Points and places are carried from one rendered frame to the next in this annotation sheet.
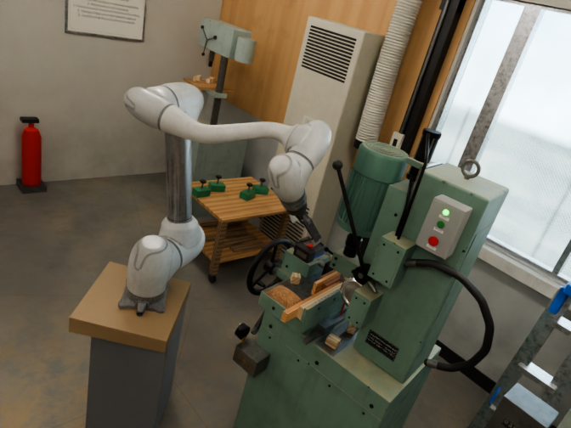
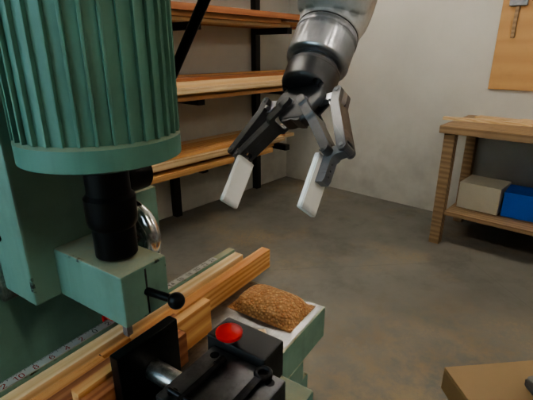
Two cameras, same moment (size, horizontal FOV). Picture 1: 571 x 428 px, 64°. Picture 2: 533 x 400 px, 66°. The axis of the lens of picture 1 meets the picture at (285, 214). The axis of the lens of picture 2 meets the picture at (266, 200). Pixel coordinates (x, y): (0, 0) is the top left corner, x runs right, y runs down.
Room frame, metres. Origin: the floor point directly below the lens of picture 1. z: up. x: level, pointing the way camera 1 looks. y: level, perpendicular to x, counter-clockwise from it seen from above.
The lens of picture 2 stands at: (2.02, -0.10, 1.31)
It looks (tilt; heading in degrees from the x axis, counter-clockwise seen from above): 20 degrees down; 179
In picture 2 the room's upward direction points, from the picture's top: straight up
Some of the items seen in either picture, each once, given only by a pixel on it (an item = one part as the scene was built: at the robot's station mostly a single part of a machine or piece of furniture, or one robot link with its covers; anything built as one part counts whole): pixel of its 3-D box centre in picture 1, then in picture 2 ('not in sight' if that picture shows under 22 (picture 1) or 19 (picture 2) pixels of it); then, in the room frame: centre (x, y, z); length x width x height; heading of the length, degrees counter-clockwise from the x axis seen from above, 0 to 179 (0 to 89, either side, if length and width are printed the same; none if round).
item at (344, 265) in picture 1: (349, 267); (113, 278); (1.54, -0.29, 1.03); 0.14 x 0.07 x 0.09; 55
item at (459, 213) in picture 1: (443, 226); not in sight; (1.26, -0.46, 1.40); 0.10 x 0.06 x 0.16; 55
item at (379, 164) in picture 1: (371, 189); (83, 10); (1.55, -0.28, 1.35); 0.18 x 0.18 x 0.31
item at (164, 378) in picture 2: (324, 266); (166, 376); (1.63, -0.21, 0.95); 0.09 x 0.07 x 0.09; 145
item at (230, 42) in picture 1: (214, 123); not in sight; (3.77, 0.78, 0.79); 0.62 x 0.48 x 1.58; 46
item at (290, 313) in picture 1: (334, 289); (145, 341); (1.53, -0.26, 0.92); 0.62 x 0.02 x 0.04; 145
